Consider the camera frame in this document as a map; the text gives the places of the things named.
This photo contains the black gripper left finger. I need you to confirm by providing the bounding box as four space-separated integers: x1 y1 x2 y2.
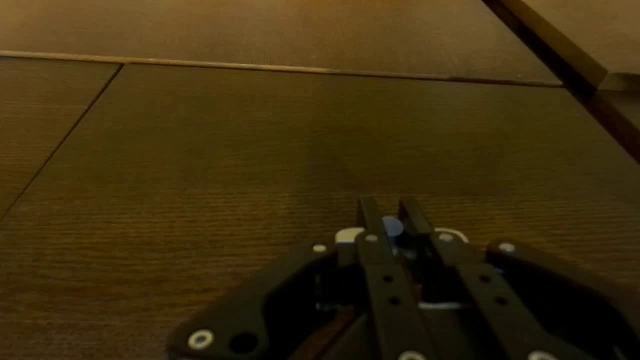
165 197 435 360

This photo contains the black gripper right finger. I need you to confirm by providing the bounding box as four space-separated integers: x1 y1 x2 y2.
398 197 640 360

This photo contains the small silver drawer knob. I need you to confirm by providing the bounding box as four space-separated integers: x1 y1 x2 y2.
382 214 405 241

